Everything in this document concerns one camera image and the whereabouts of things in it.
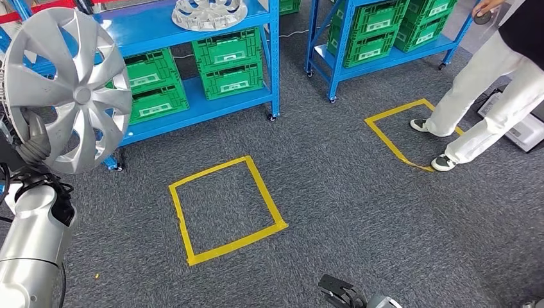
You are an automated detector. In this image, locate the person's hand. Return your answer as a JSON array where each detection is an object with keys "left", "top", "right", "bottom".
[{"left": 472, "top": 0, "right": 507, "bottom": 18}]

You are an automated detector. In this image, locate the black round puck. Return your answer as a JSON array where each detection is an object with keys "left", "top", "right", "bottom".
[{"left": 473, "top": 10, "right": 494, "bottom": 26}]

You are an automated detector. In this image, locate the silver wheel cover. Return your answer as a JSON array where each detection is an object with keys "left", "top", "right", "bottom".
[
  {"left": 171, "top": 0, "right": 249, "bottom": 33},
  {"left": 0, "top": 7, "right": 133, "bottom": 175}
]

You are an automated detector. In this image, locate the blue metal shelf rack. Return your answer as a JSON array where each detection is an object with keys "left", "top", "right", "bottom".
[
  {"left": 304, "top": 0, "right": 483, "bottom": 104},
  {"left": 0, "top": 0, "right": 282, "bottom": 172}
]

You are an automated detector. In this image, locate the person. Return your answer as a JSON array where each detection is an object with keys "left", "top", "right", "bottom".
[{"left": 410, "top": 0, "right": 544, "bottom": 173}]

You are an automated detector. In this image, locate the grey floor device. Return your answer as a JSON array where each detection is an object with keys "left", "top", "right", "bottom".
[{"left": 477, "top": 85, "right": 544, "bottom": 153}]

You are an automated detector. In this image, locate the red barrier belt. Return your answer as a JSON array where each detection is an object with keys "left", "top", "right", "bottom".
[{"left": 0, "top": 0, "right": 107, "bottom": 24}]

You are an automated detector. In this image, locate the white floor cable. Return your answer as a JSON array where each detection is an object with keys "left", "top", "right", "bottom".
[{"left": 173, "top": 26, "right": 332, "bottom": 60}]

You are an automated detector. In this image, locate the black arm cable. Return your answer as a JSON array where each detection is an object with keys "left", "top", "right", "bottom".
[{"left": 42, "top": 169, "right": 76, "bottom": 226}]

